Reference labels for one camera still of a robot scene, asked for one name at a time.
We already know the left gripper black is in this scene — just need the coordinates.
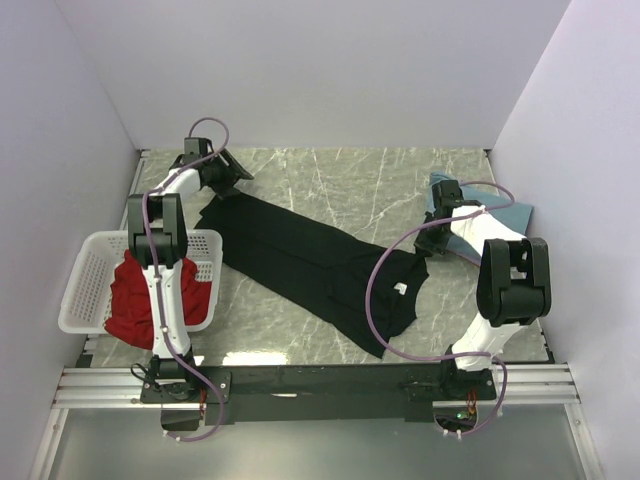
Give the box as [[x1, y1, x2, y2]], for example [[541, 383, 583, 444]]
[[205, 150, 251, 202]]

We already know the black t shirt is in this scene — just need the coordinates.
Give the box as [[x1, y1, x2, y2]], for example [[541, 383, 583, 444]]
[[196, 194, 428, 358]]

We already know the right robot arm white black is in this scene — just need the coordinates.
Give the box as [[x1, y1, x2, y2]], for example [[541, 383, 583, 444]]
[[414, 179, 552, 399]]

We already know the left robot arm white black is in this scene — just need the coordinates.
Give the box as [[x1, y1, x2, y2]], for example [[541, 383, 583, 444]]
[[127, 136, 253, 402]]

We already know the folded blue t shirt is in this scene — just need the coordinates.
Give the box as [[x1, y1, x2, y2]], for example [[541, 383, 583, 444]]
[[425, 172, 533, 265]]

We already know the red t shirt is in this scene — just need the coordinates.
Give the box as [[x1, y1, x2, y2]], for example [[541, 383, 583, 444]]
[[104, 250, 212, 350]]

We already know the white plastic laundry basket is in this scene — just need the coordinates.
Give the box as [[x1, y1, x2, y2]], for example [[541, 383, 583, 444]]
[[58, 229, 223, 335]]

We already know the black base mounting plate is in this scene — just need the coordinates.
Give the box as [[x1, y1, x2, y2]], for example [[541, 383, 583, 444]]
[[140, 361, 497, 425]]

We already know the aluminium rail frame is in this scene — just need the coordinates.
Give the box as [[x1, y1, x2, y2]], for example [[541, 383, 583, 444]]
[[29, 364, 605, 479]]

